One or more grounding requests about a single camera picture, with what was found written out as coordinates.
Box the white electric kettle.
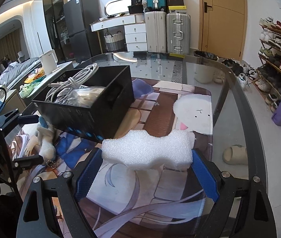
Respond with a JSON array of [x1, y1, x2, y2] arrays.
[[39, 49, 58, 75]]

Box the black cardboard box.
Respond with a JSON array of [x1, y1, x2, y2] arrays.
[[32, 65, 135, 142]]

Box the yellow wooden door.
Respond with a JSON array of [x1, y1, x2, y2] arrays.
[[199, 0, 248, 60]]

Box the white suitcase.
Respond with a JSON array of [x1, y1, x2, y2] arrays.
[[144, 11, 167, 53]]

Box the beige slipper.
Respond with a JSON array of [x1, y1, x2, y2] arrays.
[[222, 145, 248, 165]]

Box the wooden shoe rack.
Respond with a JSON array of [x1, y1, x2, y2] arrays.
[[254, 17, 281, 112]]

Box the oval mirror black frame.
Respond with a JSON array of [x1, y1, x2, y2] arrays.
[[104, 0, 131, 16]]

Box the silver aluminium suitcase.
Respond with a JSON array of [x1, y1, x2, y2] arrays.
[[166, 12, 191, 55]]

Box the white plush toy blue ears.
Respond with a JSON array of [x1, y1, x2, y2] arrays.
[[36, 116, 56, 164]]

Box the black refrigerator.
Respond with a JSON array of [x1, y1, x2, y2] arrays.
[[64, 0, 101, 62]]

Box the woven laundry basket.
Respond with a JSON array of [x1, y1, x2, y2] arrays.
[[104, 31, 125, 52]]

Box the grey bed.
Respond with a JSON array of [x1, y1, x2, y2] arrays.
[[0, 58, 41, 89]]

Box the black glass wardrobe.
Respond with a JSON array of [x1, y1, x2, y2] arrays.
[[42, 0, 74, 63]]

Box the black handbag on desk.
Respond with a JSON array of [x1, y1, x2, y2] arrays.
[[128, 0, 143, 14]]

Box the white drawer cabinet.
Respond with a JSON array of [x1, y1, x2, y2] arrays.
[[124, 23, 147, 52]]

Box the black trash bin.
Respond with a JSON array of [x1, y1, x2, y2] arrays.
[[194, 50, 218, 61]]

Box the anime print desk mat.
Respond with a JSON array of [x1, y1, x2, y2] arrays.
[[17, 80, 213, 237]]

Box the white cable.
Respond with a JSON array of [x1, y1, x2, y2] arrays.
[[45, 63, 100, 103]]

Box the white dressing desk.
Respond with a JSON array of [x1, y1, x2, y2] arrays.
[[90, 13, 144, 32]]

